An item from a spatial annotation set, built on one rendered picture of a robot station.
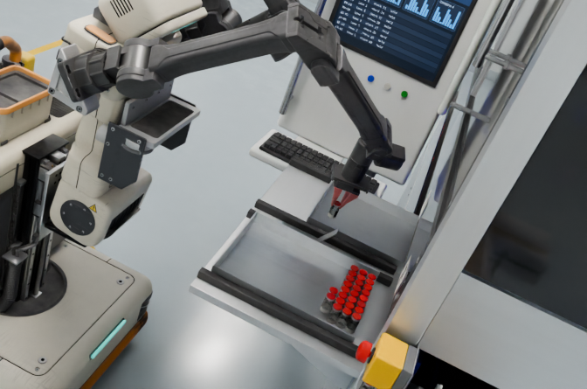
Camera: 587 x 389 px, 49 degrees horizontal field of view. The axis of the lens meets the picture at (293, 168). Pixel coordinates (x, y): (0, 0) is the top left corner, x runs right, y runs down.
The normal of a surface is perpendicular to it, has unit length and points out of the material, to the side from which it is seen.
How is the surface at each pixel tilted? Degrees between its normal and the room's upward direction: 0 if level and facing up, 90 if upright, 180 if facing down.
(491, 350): 90
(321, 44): 39
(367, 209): 0
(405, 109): 90
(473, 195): 90
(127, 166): 90
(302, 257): 0
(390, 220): 0
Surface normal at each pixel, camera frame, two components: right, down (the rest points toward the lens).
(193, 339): 0.32, -0.81
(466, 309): -0.31, 0.40
